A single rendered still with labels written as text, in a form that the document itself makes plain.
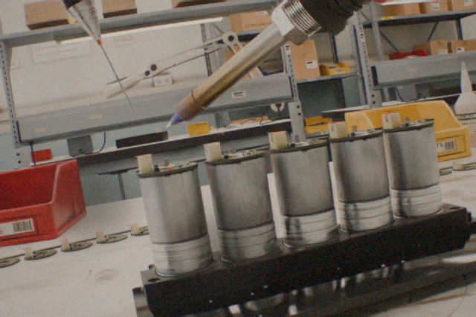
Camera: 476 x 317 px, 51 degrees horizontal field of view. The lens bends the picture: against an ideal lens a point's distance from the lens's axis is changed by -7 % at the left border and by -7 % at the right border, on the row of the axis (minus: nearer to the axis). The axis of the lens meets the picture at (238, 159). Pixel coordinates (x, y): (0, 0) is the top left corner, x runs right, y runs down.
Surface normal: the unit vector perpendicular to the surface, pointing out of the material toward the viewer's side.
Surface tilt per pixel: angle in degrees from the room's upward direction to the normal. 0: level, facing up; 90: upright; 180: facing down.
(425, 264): 0
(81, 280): 0
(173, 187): 90
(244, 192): 90
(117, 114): 90
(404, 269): 0
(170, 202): 90
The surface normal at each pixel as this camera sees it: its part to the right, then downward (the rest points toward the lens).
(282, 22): -0.51, 0.15
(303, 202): -0.15, 0.11
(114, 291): -0.16, -0.98
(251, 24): 0.22, 0.02
